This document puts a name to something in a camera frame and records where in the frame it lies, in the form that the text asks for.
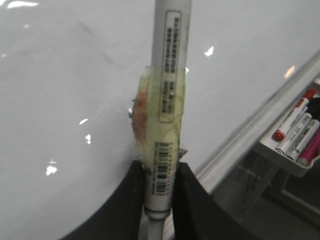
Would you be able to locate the white black-ink whiteboard marker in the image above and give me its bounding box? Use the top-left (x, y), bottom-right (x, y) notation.
top-left (131, 0), bottom-right (192, 240)

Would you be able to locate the white whiteboard with aluminium frame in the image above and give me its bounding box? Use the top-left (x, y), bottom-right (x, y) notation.
top-left (0, 0), bottom-right (320, 240)

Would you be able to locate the pink whiteboard marker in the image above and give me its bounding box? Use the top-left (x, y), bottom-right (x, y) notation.
top-left (296, 129), bottom-right (320, 167)

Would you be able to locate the red capped whiteboard marker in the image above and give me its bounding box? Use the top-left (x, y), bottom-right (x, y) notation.
top-left (272, 88), bottom-right (316, 142)

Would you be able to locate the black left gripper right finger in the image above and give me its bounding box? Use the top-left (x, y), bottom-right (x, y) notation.
top-left (172, 162), bottom-right (258, 240)

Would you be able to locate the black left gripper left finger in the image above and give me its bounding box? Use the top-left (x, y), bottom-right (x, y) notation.
top-left (62, 160), bottom-right (145, 240)

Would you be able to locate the white grey whiteboard marker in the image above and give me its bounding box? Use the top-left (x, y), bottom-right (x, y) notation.
top-left (286, 119), bottom-right (320, 161)

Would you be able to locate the white plastic marker tray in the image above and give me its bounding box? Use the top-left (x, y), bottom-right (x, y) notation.
top-left (258, 77), bottom-right (320, 178)

